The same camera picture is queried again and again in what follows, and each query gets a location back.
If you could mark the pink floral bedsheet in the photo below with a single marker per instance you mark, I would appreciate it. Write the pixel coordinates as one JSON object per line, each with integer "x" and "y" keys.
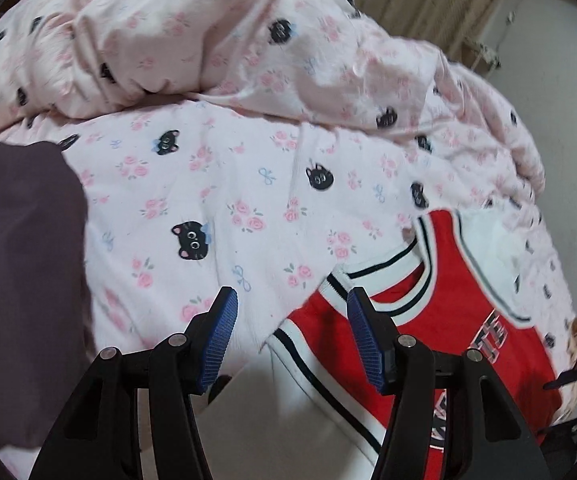
{"x": 193, "y": 185}

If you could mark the red and white jersey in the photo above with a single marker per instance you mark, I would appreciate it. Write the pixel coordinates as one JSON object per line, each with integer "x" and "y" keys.
{"x": 443, "y": 305}

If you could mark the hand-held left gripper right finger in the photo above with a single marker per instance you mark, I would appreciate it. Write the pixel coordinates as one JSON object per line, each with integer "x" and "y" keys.
{"x": 366, "y": 340}

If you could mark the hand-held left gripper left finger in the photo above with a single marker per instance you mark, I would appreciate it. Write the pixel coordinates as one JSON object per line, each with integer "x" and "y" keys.
{"x": 218, "y": 340}

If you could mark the pink floral quilt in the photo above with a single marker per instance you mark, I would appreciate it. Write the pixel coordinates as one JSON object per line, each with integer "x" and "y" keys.
{"x": 168, "y": 35}

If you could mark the beige curtain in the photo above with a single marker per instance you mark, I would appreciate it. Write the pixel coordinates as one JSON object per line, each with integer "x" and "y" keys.
{"x": 418, "y": 0}

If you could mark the small wall rack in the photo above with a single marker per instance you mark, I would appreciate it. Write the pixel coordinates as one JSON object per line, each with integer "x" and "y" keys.
{"x": 486, "y": 54}

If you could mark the dark purple folded cloth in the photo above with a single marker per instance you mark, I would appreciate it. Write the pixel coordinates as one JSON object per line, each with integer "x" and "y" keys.
{"x": 18, "y": 260}

